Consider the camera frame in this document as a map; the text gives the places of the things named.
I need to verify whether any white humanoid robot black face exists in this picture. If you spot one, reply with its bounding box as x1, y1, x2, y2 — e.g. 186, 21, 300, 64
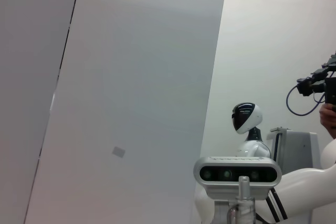
230, 101, 272, 162

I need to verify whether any white grey equipment cabinet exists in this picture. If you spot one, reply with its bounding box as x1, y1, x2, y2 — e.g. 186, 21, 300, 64
266, 126, 320, 170

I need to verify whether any bystander bare hand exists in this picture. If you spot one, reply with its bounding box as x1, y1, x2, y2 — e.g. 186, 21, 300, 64
318, 103, 336, 140

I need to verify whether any grey wall sticker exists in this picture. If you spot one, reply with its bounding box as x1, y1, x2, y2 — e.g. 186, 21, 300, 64
111, 146, 127, 157

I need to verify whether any silver ballpoint pen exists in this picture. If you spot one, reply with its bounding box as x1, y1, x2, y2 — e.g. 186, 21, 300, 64
226, 175, 257, 224

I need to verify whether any black device with cable loop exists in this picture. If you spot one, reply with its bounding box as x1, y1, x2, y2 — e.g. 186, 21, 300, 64
285, 50, 336, 116

